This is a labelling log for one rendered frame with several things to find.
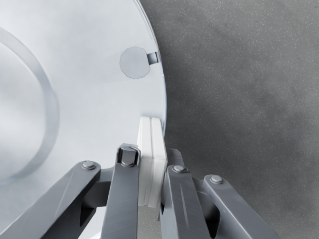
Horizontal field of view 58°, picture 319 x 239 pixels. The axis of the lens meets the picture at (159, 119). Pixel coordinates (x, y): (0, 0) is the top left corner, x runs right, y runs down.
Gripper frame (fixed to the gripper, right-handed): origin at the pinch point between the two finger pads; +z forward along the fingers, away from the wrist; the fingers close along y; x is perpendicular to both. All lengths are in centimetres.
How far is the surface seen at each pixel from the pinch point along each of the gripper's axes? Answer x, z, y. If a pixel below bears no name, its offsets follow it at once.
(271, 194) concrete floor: -18.2, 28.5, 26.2
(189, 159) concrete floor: -13.1, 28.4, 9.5
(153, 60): 5.4, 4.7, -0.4
